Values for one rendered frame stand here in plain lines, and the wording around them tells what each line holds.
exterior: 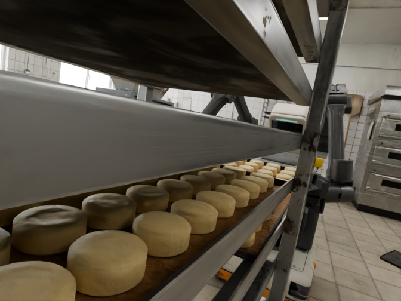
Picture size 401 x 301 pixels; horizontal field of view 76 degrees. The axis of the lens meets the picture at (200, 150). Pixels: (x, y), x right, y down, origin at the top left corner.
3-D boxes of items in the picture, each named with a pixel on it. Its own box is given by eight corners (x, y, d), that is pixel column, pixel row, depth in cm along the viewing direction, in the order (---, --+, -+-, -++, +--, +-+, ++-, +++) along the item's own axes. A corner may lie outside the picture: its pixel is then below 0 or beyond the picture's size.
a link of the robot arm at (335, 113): (349, 103, 102) (319, 103, 107) (352, 92, 98) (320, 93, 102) (355, 203, 81) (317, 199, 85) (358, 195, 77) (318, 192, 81)
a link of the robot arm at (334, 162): (352, 195, 82) (322, 192, 85) (354, 159, 82) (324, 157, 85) (360, 202, 71) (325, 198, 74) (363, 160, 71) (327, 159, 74)
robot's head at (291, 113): (275, 119, 167) (275, 100, 157) (309, 123, 158) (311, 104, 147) (268, 133, 159) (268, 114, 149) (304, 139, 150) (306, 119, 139)
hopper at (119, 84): (104, 88, 204) (107, 70, 203) (143, 98, 257) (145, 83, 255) (135, 92, 195) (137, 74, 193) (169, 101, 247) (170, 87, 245)
